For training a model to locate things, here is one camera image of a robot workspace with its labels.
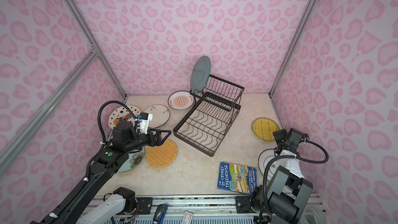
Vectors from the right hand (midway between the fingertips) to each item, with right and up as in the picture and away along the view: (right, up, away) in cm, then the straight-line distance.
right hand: (281, 134), depth 86 cm
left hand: (-61, +5, -14) cm, 62 cm away
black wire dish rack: (-42, +3, +15) cm, 45 cm away
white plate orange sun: (-60, +20, +32) cm, 71 cm away
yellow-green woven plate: (-4, +1, +15) cm, 16 cm away
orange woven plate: (-67, -13, +4) cm, 68 cm away
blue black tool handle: (-62, -32, -18) cm, 72 cm away
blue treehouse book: (-26, -21, -6) cm, 34 cm away
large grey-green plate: (-45, +35, +7) cm, 57 cm away
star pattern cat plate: (-101, +10, +24) cm, 104 cm away
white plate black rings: (-10, -14, +1) cm, 17 cm away
